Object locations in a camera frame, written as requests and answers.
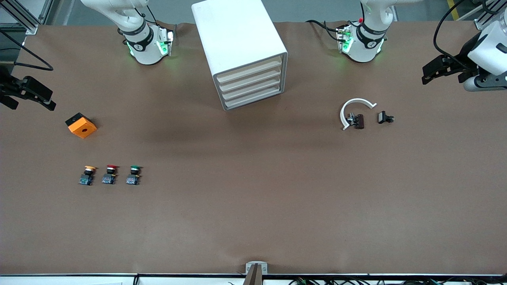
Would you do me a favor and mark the yellow push button switch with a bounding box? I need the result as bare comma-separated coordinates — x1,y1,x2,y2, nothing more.
78,165,98,186

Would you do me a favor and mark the orange box with hole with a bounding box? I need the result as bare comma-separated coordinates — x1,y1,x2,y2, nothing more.
65,112,97,139

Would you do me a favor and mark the dark brown small connector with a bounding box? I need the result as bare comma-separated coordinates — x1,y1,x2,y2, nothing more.
346,113,365,130

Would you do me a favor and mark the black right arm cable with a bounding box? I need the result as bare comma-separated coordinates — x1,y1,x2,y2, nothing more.
0,29,54,72

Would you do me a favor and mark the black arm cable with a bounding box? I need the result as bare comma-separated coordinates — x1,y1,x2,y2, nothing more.
0,29,54,72
433,0,492,70

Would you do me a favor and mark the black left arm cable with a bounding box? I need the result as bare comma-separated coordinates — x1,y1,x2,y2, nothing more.
433,0,492,70

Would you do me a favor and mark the aluminium frame profile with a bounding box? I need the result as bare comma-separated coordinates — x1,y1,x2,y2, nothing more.
473,0,507,30
0,0,54,35

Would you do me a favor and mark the white curved plastic ring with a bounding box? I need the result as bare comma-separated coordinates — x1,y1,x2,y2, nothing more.
340,98,377,131

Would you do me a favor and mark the red push button switch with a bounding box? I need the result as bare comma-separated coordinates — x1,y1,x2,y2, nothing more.
101,164,120,185

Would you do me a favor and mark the green push button switch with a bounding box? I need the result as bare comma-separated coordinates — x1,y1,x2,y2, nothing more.
126,165,143,186

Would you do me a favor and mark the black base power cable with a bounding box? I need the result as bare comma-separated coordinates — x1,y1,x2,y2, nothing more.
306,19,342,42

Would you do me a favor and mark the white table edge rail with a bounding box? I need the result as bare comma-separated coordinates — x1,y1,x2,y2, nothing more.
0,273,507,285

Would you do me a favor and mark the black cable tangle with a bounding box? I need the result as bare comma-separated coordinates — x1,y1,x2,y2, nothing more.
288,277,507,285

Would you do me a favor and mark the grey metal table bracket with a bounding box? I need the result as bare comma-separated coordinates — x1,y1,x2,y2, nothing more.
245,262,268,285

